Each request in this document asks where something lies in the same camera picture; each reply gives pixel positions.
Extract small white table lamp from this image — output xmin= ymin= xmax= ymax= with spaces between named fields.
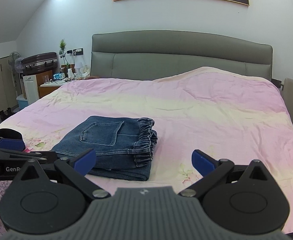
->
xmin=74 ymin=61 xmax=83 ymax=77

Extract black wall socket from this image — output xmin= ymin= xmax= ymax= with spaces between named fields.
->
xmin=73 ymin=48 xmax=84 ymax=56

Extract blue plastic bin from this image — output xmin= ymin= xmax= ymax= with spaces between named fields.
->
xmin=16 ymin=94 xmax=29 ymax=110

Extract pair of black shoes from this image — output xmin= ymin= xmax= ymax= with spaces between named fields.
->
xmin=0 ymin=107 xmax=14 ymax=121

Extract pink floral bed cover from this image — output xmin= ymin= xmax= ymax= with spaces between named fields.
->
xmin=0 ymin=67 xmax=293 ymax=233

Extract blue denim pants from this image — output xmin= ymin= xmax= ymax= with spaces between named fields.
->
xmin=52 ymin=116 xmax=157 ymax=181

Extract white standing fan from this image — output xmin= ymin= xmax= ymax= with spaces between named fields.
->
xmin=8 ymin=51 xmax=23 ymax=96

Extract white cabinet door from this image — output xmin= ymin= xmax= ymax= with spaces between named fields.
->
xmin=23 ymin=75 xmax=39 ymax=105

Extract grey upholstered headboard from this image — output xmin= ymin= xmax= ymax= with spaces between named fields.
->
xmin=91 ymin=30 xmax=273 ymax=80

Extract dark maroon suitcase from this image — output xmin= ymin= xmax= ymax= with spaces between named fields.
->
xmin=21 ymin=52 xmax=58 ymax=75

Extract small green potted plant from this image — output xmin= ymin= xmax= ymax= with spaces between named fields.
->
xmin=59 ymin=39 xmax=68 ymax=65

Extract wooden bedside table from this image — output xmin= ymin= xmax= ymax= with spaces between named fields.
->
xmin=35 ymin=70 xmax=72 ymax=98

